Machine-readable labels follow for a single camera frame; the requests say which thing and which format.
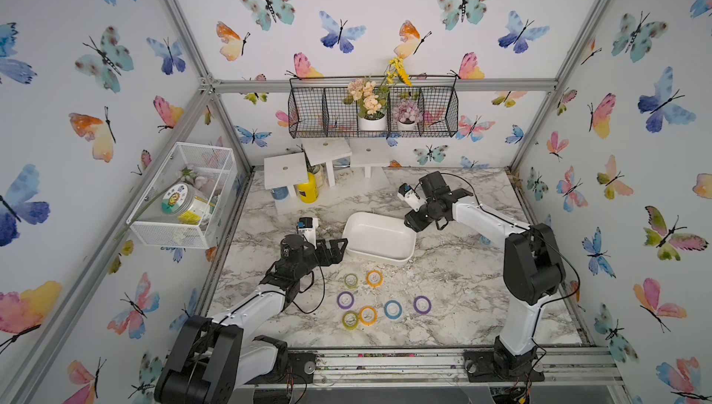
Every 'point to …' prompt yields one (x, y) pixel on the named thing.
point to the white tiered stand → (292, 170)
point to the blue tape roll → (399, 312)
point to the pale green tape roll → (351, 281)
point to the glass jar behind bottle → (321, 173)
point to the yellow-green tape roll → (350, 320)
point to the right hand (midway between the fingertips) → (414, 214)
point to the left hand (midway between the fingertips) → (338, 238)
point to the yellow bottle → (308, 191)
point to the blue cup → (281, 193)
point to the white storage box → (378, 240)
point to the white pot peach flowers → (371, 117)
